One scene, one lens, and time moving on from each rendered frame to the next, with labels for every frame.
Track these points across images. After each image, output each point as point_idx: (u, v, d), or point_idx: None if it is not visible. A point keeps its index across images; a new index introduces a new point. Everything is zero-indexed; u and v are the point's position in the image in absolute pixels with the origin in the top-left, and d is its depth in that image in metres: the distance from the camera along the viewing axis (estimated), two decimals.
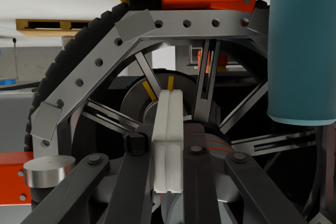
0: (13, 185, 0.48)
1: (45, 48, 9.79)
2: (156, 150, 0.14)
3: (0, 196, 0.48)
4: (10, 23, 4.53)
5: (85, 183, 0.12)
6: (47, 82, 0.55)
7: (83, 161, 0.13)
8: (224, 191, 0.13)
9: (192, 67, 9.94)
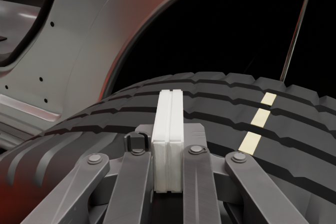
0: None
1: None
2: (156, 150, 0.14)
3: None
4: None
5: (85, 183, 0.12)
6: None
7: (83, 161, 0.13)
8: (224, 191, 0.13)
9: None
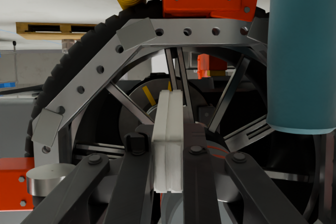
0: (14, 191, 0.49)
1: (45, 51, 9.80)
2: (156, 150, 0.14)
3: (0, 201, 0.49)
4: (10, 26, 4.54)
5: (85, 183, 0.12)
6: (30, 139, 0.56)
7: (83, 161, 0.13)
8: (224, 191, 0.13)
9: (191, 71, 9.96)
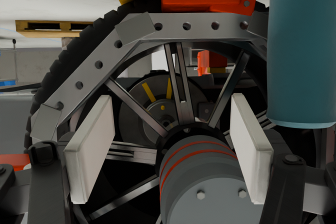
0: None
1: (45, 49, 9.79)
2: (68, 160, 0.14)
3: None
4: (10, 24, 4.53)
5: None
6: (29, 136, 0.56)
7: None
8: (325, 204, 0.12)
9: (191, 69, 9.95)
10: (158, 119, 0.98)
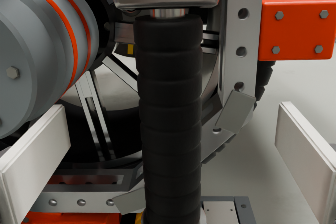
0: (289, 32, 0.36)
1: None
2: None
3: (310, 17, 0.35)
4: None
5: None
6: (268, 66, 0.46)
7: None
8: None
9: None
10: (140, 11, 0.83)
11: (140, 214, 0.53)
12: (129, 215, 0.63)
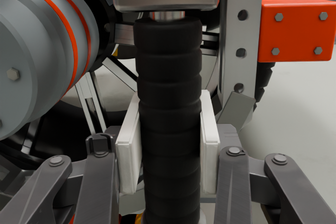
0: (288, 33, 0.36)
1: None
2: (120, 151, 0.14)
3: (309, 18, 0.35)
4: None
5: (48, 185, 0.12)
6: (267, 67, 0.46)
7: (44, 164, 0.13)
8: (264, 193, 0.13)
9: None
10: (122, 13, 0.83)
11: (139, 215, 0.53)
12: (129, 216, 0.63)
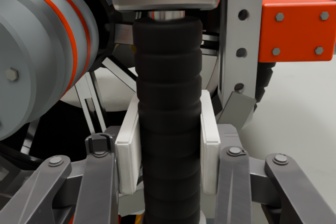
0: (289, 33, 0.35)
1: None
2: (119, 151, 0.14)
3: (310, 18, 0.35)
4: None
5: (48, 185, 0.12)
6: (268, 67, 0.46)
7: (43, 164, 0.13)
8: (264, 193, 0.13)
9: None
10: None
11: (139, 216, 0.52)
12: (129, 217, 0.63)
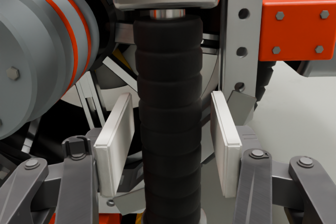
0: (289, 32, 0.35)
1: None
2: (98, 154, 0.14)
3: (311, 17, 0.35)
4: None
5: (25, 188, 0.11)
6: (268, 66, 0.46)
7: (19, 168, 0.13)
8: (289, 196, 0.13)
9: None
10: None
11: (140, 215, 0.53)
12: (129, 215, 0.63)
